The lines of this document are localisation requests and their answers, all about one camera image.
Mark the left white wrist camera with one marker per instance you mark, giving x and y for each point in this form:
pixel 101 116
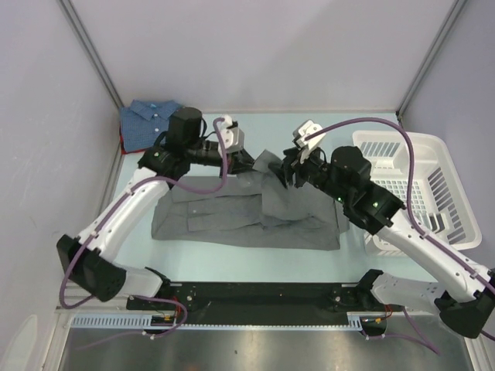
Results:
pixel 229 135

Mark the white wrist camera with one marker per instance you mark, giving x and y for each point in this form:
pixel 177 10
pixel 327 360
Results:
pixel 229 135
pixel 305 139

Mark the folded blue checked shirt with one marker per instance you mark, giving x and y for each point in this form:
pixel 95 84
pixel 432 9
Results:
pixel 145 118

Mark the right aluminium corner post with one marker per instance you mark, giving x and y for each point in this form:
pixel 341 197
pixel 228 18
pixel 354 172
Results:
pixel 445 29

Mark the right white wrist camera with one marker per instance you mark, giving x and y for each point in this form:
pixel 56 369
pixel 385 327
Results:
pixel 305 139

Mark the aluminium frame rail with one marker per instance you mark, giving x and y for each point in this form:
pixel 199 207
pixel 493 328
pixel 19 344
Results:
pixel 74 294

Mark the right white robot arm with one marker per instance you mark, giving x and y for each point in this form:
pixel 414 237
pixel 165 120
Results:
pixel 462 294

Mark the white slotted cable duct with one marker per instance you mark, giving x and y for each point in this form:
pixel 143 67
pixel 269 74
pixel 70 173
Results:
pixel 144 322

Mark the white plastic laundry basket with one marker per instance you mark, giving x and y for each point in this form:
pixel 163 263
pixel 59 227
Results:
pixel 438 199

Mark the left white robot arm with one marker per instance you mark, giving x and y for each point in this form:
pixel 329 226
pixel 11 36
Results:
pixel 88 259

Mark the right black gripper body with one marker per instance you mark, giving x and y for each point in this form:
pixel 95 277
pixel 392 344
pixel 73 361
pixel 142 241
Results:
pixel 315 171

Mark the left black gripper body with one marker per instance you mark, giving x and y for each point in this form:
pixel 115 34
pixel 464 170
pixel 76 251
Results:
pixel 232 159

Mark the grey long sleeve shirt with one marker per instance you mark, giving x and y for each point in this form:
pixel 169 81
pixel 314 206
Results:
pixel 253 210

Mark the aluminium corner post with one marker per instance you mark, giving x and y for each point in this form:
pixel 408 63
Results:
pixel 445 29
pixel 83 37

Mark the left aluminium corner post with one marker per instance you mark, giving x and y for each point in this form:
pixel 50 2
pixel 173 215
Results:
pixel 83 37

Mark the folded red shirt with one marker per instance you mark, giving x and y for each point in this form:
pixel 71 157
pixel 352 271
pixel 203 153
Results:
pixel 135 144

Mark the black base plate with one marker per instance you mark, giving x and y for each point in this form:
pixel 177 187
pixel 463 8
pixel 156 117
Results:
pixel 270 304

